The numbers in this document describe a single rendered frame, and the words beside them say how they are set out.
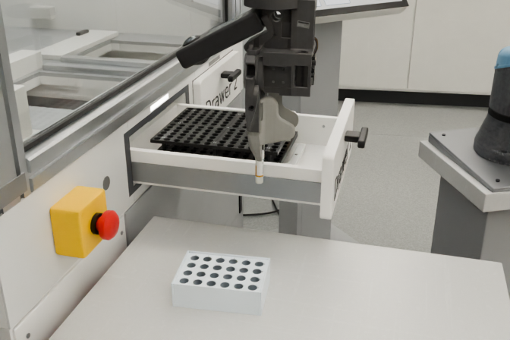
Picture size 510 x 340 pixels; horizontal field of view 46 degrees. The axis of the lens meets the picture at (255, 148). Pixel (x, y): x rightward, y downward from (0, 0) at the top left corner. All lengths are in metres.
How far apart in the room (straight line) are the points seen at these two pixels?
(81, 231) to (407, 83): 3.44
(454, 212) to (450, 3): 2.69
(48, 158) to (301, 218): 1.47
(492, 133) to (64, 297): 0.88
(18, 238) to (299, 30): 0.42
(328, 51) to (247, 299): 1.29
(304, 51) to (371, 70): 3.31
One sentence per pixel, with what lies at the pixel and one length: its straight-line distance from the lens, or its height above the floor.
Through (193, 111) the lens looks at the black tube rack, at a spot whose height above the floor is 0.90.
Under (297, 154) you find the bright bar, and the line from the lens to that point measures 1.08.
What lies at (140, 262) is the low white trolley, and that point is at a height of 0.76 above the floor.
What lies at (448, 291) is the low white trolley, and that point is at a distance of 0.92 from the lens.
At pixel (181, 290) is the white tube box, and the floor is 0.79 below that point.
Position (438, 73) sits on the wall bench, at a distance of 4.07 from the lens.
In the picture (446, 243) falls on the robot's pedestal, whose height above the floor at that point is 0.54.
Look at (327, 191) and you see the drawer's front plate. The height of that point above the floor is 0.87.
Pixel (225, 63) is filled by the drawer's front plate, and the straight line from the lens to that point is 1.40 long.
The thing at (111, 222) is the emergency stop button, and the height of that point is 0.88.
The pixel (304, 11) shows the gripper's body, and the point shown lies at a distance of 0.71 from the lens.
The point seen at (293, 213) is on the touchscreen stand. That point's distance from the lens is 2.15.
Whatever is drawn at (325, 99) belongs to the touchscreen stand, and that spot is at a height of 0.65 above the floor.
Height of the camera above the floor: 1.28
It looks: 23 degrees down
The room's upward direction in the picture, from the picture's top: straight up
